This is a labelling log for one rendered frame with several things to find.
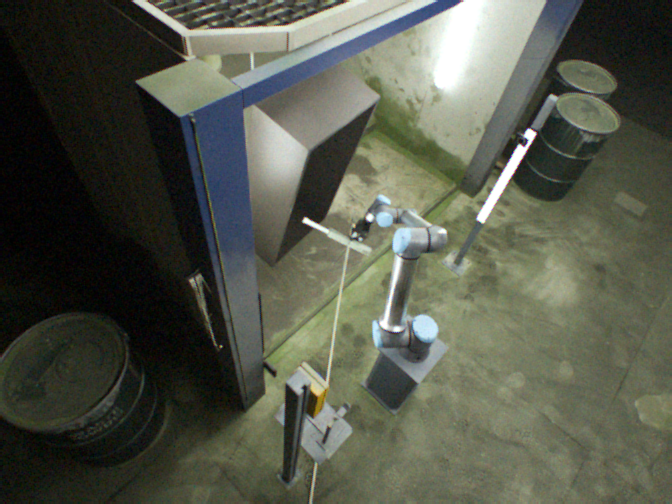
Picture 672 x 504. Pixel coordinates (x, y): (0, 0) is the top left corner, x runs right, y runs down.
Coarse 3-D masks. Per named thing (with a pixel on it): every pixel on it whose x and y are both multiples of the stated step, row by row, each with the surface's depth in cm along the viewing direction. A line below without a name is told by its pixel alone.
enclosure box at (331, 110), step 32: (288, 96) 204; (320, 96) 210; (352, 96) 216; (256, 128) 205; (288, 128) 194; (320, 128) 199; (352, 128) 249; (256, 160) 222; (288, 160) 205; (320, 160) 284; (256, 192) 242; (288, 192) 222; (320, 192) 306; (256, 224) 266; (288, 224) 312
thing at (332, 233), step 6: (306, 222) 261; (312, 222) 263; (318, 228) 264; (324, 228) 265; (330, 228) 267; (330, 234) 265; (336, 234) 265; (342, 234) 268; (336, 240) 268; (342, 240) 268; (348, 240) 268; (354, 240) 271; (354, 246) 270; (360, 246) 270; (366, 246) 273; (366, 252) 271
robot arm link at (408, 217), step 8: (400, 216) 247; (408, 216) 237; (416, 216) 232; (408, 224) 232; (416, 224) 221; (424, 224) 214; (432, 232) 193; (440, 232) 195; (432, 240) 192; (440, 240) 194; (432, 248) 193; (440, 248) 197
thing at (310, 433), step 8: (328, 408) 207; (280, 416) 203; (304, 424) 201; (312, 424) 202; (344, 424) 203; (304, 432) 199; (312, 432) 200; (320, 432) 200; (344, 432) 201; (304, 440) 197; (312, 440) 198; (336, 440) 199; (304, 448) 195; (312, 448) 196; (320, 448) 196; (328, 448) 196; (312, 456) 194; (320, 456) 194; (320, 464) 192
